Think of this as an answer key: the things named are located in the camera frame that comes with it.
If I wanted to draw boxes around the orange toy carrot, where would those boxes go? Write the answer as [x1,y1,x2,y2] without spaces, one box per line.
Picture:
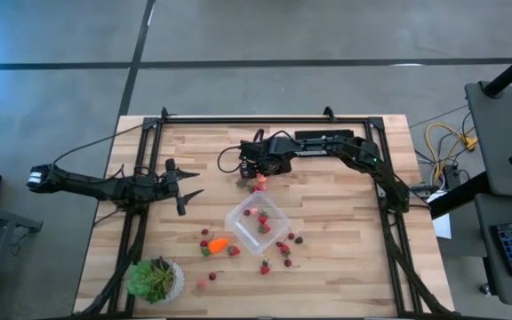
[200,237,230,258]

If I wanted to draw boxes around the dark grey side desk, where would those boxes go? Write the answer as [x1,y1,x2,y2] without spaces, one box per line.
[463,81,512,197]
[473,193,512,308]

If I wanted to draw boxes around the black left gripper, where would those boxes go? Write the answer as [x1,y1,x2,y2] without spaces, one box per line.
[151,158,205,217]

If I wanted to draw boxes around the green succulent in white pot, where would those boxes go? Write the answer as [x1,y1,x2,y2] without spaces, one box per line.
[124,256,186,306]

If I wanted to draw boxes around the black desk crossbar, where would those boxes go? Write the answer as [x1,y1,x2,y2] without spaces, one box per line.
[428,171,492,220]

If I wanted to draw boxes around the black round pole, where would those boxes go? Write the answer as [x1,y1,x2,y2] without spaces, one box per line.
[481,41,512,98]

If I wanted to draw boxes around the white paper sheet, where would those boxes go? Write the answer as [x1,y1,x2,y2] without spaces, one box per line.
[431,189,453,241]

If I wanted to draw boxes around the black power adapter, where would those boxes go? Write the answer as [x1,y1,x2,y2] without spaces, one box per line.
[442,164,461,190]

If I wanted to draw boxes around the black side bracket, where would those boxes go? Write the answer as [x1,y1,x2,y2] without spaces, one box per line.
[409,183,439,200]

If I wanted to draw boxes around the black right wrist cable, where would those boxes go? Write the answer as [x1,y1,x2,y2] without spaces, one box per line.
[217,145,244,174]

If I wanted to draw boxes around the black folded cloth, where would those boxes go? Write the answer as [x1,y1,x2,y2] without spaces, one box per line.
[294,129,356,141]

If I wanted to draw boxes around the clear plastic tupperware container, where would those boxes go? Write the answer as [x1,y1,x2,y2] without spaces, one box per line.
[224,190,292,257]

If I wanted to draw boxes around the yellow cable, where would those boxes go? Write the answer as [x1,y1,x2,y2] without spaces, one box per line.
[424,122,479,178]

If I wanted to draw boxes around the black metal table frame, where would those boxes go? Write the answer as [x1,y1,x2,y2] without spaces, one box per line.
[72,106,458,319]

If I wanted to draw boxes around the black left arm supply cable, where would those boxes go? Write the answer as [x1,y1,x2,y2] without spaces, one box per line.
[52,124,146,166]

